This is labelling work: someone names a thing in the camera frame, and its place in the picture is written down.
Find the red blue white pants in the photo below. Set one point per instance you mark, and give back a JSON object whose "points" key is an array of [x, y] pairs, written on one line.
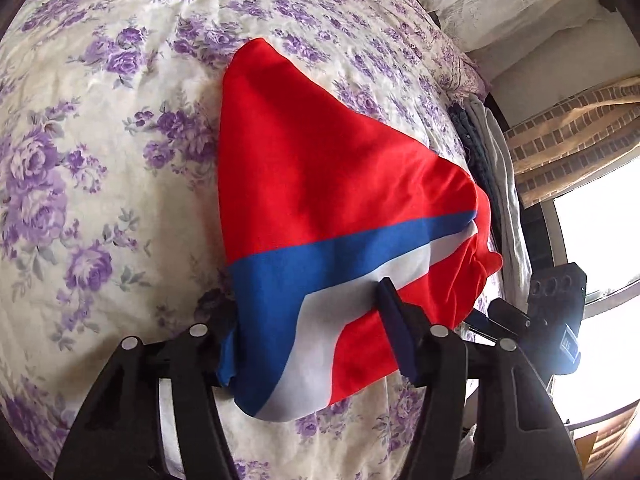
{"points": [[325, 185]]}

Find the white lace cover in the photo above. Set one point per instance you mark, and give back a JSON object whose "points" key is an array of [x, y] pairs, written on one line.
{"points": [[500, 0]]}

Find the purple floral pillow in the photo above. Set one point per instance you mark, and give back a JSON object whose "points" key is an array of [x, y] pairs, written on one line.
{"points": [[465, 70]]}

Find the window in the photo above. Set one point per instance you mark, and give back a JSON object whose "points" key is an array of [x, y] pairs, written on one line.
{"points": [[605, 230]]}

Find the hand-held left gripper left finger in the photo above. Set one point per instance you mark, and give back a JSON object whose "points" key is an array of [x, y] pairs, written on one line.
{"points": [[200, 355]]}

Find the dark blue folded jeans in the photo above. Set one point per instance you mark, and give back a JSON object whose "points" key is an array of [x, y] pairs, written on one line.
{"points": [[475, 145]]}

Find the purple floral bedspread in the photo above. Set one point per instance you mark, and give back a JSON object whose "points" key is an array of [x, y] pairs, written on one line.
{"points": [[100, 160]]}

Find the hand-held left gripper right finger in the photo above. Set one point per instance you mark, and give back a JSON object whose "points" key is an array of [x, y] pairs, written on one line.
{"points": [[395, 325]]}

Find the grey folded clothing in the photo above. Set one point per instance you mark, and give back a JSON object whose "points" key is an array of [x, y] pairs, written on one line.
{"points": [[505, 200]]}

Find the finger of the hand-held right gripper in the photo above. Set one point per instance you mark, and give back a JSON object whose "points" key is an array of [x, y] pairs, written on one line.
{"points": [[507, 317]]}

